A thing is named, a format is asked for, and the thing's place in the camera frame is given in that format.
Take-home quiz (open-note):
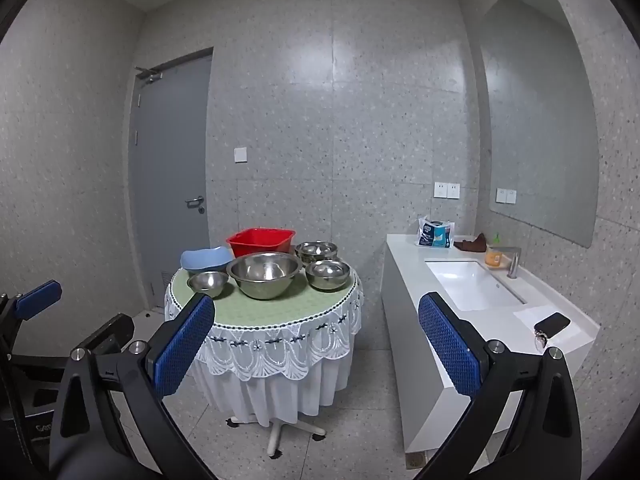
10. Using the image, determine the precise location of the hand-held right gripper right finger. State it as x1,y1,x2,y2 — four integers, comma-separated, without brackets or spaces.
417,291,583,480

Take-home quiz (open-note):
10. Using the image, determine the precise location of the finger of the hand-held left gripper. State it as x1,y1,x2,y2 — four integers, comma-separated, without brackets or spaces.
0,280,63,356
74,312,136,356

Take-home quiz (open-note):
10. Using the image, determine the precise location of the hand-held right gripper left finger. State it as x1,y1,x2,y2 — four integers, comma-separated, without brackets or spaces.
50,292,217,480

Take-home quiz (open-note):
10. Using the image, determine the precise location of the small steel bowl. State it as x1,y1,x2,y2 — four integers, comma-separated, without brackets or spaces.
186,271,230,299

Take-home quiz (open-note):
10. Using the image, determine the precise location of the blue plastic bowl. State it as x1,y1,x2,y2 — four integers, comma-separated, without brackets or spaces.
180,246,235,277

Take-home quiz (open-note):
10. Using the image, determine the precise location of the large steel bowl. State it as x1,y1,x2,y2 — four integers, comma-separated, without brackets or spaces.
226,252,304,301

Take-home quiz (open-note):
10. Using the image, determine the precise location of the red plastic basin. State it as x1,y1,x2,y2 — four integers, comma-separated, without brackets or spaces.
226,228,297,258

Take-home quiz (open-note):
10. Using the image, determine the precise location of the medium steel bowl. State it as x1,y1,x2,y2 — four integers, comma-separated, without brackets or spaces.
305,259,351,292
295,241,339,266

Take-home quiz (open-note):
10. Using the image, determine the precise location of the white sink basin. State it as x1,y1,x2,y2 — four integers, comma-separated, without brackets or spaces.
425,260,528,312

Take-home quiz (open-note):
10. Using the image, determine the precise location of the white vanity counter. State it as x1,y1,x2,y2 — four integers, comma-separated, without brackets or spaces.
382,232,601,471

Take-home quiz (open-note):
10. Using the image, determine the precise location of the green lace-trimmed tablecloth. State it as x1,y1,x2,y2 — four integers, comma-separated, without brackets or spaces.
164,260,363,381

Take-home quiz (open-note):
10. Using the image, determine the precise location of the brown cloth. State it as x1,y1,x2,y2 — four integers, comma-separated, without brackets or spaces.
453,233,487,252

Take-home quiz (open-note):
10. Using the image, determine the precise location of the metal faucet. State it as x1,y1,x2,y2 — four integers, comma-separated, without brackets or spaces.
492,246,522,279

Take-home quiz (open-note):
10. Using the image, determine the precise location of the black smartphone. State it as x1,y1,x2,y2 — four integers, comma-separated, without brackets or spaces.
534,312,572,334

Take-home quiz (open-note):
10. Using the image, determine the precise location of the white table skirt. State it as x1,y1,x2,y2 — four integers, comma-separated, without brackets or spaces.
192,345,351,428

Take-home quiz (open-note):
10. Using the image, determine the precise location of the blue white tissue pack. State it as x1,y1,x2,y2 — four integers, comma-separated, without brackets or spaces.
416,216,455,249

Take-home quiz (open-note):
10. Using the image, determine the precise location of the white table base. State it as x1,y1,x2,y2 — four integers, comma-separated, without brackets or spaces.
225,412,328,458

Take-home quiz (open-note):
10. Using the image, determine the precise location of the grey door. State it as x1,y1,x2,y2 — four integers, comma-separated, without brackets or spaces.
127,47,215,311

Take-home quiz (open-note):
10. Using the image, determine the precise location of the wall mirror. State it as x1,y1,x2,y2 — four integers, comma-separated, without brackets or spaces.
480,0,598,248

